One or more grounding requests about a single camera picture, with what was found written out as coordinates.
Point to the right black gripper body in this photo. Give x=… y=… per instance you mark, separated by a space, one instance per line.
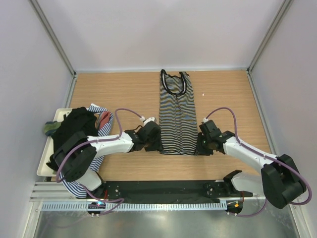
x=203 y=147

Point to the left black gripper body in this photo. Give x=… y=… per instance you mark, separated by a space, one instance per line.
x=153 y=144

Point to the black white striped tank top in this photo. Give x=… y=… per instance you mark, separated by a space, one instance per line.
x=177 y=114

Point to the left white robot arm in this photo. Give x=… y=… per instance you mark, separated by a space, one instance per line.
x=99 y=151

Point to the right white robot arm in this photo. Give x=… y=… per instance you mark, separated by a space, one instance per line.
x=278 y=178

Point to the blue white striped tank top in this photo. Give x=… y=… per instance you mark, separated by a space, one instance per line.
x=74 y=187

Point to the red garment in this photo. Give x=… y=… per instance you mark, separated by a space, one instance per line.
x=104 y=120

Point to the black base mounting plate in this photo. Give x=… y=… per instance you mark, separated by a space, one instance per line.
x=171 y=192

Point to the green striped garment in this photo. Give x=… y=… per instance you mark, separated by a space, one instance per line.
x=51 y=127

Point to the white plastic tray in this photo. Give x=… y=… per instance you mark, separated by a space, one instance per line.
x=43 y=170

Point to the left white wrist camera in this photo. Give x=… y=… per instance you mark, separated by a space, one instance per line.
x=147 y=120

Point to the white slotted cable duct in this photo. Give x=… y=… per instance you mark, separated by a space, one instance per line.
x=97 y=206

